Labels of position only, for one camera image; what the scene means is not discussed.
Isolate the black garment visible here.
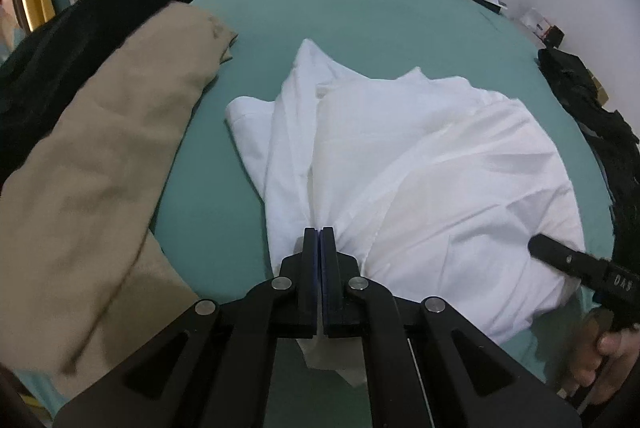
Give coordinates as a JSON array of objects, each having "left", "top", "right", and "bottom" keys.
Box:
[{"left": 0, "top": 0, "right": 208, "bottom": 186}]

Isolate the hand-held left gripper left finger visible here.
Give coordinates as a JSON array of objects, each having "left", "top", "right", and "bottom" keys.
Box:
[{"left": 52, "top": 228, "right": 321, "bottom": 428}]

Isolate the beige garment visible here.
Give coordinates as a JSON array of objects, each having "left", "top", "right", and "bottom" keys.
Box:
[{"left": 0, "top": 2, "right": 240, "bottom": 401}]

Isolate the small white box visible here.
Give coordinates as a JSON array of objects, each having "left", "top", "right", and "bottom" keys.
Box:
[{"left": 520, "top": 8, "right": 551, "bottom": 40}]

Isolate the black clothes pile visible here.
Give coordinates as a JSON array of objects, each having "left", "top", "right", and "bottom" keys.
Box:
[{"left": 537, "top": 47, "right": 640, "bottom": 269}]

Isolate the green bed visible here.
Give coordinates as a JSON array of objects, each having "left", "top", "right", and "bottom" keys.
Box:
[{"left": 15, "top": 0, "right": 618, "bottom": 428}]

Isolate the person's right hand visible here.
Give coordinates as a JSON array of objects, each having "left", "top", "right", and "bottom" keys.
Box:
[{"left": 567, "top": 311, "right": 638, "bottom": 404}]

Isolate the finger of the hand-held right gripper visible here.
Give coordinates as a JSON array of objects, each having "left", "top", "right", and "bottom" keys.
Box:
[{"left": 528, "top": 233, "right": 608, "bottom": 291}]

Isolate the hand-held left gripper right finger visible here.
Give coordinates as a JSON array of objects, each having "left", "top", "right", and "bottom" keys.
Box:
[{"left": 319, "top": 226, "right": 583, "bottom": 428}]

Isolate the white shirt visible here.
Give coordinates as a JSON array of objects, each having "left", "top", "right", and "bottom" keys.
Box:
[{"left": 224, "top": 38, "right": 587, "bottom": 389}]

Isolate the small black box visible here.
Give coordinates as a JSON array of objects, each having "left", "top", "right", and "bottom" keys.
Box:
[{"left": 542, "top": 25, "right": 566, "bottom": 48}]

